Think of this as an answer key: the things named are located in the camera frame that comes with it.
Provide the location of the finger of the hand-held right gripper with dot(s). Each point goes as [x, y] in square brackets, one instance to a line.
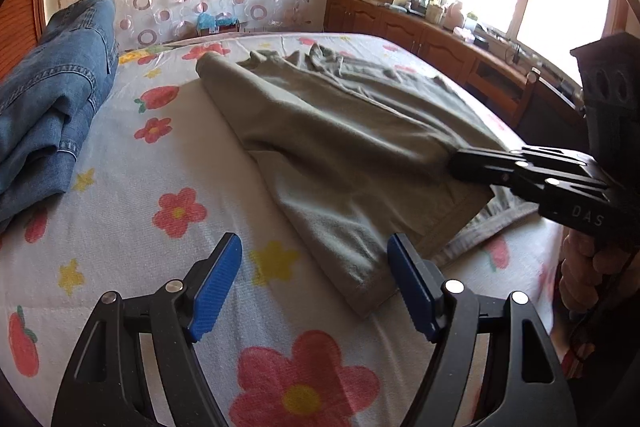
[482, 167]
[555, 155]

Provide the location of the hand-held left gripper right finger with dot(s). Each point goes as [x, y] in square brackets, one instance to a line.
[411, 289]

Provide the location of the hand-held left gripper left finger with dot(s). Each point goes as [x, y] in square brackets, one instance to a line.
[216, 289]

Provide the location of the grey pants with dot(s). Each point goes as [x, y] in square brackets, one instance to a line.
[360, 147]

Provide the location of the person's right hand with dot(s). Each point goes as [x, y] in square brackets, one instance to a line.
[580, 269]

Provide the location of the wooden sideboard cabinet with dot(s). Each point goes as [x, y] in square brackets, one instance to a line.
[430, 42]

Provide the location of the white flower print bed sheet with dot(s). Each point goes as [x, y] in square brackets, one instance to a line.
[165, 157]

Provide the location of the person's dark clothing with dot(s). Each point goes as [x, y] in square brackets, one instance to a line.
[595, 347]

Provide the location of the colourful floral blanket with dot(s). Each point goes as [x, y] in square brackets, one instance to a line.
[142, 55]

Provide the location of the blue jeans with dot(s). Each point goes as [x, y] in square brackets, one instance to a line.
[55, 102]

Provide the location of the blue plastic bag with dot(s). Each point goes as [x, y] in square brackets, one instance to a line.
[212, 21]

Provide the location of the wooden slatted wardrobe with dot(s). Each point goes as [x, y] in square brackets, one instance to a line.
[30, 12]

